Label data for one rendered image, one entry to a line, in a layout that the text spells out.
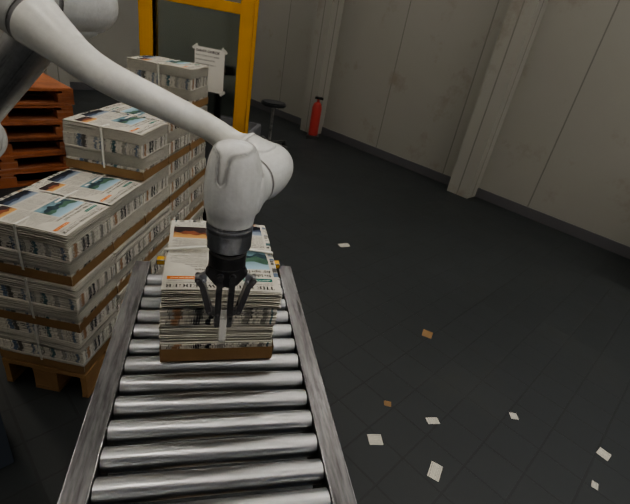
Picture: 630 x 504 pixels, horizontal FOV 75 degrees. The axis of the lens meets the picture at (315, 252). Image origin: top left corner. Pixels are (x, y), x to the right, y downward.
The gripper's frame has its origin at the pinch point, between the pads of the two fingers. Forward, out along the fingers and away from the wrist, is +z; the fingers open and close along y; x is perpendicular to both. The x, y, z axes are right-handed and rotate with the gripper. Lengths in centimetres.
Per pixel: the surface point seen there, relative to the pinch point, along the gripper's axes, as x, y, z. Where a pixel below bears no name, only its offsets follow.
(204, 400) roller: 3.9, 3.1, 19.3
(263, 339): -9.5, -11.4, 12.5
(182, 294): -8.1, 9.2, -2.7
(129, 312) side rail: -29.0, 25.0, 19.1
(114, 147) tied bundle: -128, 47, 2
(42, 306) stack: -73, 65, 51
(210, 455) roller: 17.8, 1.5, 20.0
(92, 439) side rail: 12.8, 25.1, 19.1
